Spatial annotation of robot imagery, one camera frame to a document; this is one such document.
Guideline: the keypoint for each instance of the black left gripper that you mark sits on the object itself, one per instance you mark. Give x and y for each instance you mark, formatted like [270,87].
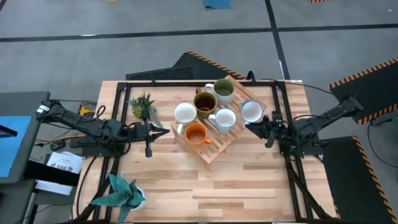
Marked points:
[141,132]

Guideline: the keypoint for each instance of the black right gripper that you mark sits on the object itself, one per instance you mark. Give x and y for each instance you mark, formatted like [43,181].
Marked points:
[276,132]

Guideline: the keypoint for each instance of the white enamel mug dark rim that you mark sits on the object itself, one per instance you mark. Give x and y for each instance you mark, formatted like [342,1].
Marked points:
[252,111]

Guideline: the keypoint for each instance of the cream mug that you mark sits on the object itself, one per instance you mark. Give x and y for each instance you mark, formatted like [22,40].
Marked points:
[185,112]

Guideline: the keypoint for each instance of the pale blue white mug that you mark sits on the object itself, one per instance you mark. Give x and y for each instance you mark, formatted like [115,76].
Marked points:
[225,119]

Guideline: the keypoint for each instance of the orange mug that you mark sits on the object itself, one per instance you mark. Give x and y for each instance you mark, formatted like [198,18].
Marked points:
[196,137]

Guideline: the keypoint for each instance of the white mug with green inside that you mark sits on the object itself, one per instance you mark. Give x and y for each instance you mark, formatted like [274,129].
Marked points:
[223,91]

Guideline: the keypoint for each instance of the brown glazed mug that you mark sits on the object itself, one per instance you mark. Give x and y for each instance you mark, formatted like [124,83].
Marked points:
[205,104]

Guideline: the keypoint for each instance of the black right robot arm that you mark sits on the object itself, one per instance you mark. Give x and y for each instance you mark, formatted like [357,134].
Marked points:
[335,110]

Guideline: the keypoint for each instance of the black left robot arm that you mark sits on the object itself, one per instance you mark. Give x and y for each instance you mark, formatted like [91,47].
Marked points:
[77,119]

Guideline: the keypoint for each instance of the small succulent in pot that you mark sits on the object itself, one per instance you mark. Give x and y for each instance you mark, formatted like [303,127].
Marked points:
[140,107]

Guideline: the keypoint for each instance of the wooden slatted rack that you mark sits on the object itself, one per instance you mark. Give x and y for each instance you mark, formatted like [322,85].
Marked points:
[214,149]

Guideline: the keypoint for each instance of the teal leafy plant white pot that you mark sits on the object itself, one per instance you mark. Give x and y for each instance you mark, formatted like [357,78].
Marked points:
[122,194]

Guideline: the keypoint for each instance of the black mat with striped edge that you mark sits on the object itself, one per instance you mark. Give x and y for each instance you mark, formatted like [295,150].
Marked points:
[367,93]
[351,186]
[192,68]

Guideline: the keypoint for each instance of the yellow plug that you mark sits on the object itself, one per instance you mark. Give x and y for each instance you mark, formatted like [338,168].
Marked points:
[84,111]

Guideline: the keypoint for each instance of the white printed paper sheet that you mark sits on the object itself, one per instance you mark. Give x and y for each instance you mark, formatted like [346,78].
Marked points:
[65,161]

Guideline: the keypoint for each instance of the black power adapter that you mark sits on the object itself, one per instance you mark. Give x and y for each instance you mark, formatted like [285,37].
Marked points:
[58,145]

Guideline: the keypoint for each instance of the grey stand foot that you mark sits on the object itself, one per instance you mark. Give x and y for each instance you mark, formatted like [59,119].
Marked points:
[384,119]

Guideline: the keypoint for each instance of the grey desk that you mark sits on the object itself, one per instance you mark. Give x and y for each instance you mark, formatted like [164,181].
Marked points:
[28,104]

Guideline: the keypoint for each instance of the blue floor mat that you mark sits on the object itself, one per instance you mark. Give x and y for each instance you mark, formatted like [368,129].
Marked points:
[217,3]

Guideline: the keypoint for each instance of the blue sheet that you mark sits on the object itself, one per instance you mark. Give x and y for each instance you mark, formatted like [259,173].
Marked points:
[15,149]

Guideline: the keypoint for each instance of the black metal table frame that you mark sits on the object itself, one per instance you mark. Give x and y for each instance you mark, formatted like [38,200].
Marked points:
[174,84]

